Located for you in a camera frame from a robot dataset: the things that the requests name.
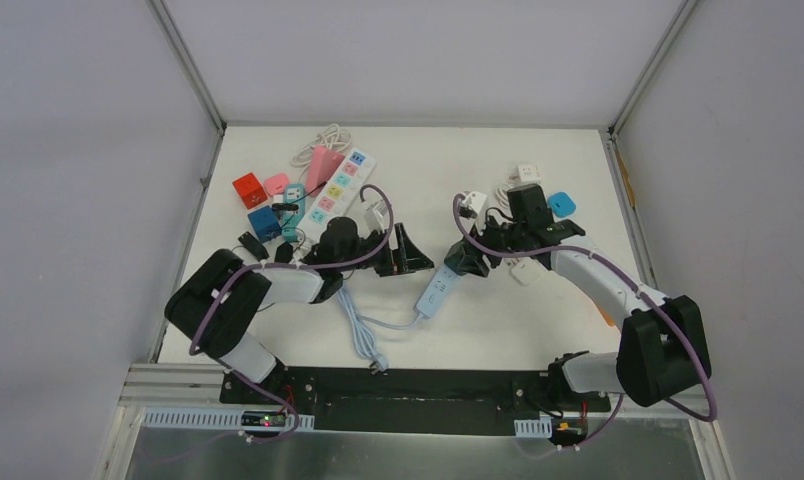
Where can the blue folding plug adapter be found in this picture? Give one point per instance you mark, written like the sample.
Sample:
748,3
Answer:
561,204

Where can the teal power strip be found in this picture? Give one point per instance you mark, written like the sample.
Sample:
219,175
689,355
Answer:
294,196

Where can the black charger with cable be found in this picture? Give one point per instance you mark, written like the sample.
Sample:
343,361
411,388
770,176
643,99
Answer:
253,246

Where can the small white cube adapter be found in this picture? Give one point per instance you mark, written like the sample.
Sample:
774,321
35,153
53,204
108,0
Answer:
524,271

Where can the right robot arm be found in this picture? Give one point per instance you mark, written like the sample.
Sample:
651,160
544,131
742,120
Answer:
662,348

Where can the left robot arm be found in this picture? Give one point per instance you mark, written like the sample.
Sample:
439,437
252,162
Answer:
216,305

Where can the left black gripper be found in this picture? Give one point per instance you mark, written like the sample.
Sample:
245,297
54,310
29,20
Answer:
392,255

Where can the pink wedge power strip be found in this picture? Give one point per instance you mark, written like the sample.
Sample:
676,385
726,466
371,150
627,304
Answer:
323,164

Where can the white multicolour power strip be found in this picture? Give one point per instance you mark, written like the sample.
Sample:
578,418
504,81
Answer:
337,195

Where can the black plug adapter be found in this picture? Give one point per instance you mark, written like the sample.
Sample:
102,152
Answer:
284,253

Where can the white tiger cube adapter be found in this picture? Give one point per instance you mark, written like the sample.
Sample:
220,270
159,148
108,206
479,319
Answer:
525,174

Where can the pink square adapter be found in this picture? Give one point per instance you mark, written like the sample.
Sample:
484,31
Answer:
276,184

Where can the dark green cube adapter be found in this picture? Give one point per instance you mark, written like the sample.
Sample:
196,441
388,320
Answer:
470,265

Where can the red cube socket adapter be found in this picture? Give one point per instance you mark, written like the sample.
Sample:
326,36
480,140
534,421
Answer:
250,191

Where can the orange power strip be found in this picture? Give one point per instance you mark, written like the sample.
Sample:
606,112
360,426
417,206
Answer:
607,318

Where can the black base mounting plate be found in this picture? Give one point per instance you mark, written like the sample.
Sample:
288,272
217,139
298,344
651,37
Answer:
417,401

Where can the dark blue cube adapter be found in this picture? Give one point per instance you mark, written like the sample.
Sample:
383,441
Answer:
264,223

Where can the light blue power strip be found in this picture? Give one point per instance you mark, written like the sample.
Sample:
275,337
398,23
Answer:
429,303

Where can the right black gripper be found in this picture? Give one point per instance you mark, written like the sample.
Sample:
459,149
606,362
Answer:
483,231

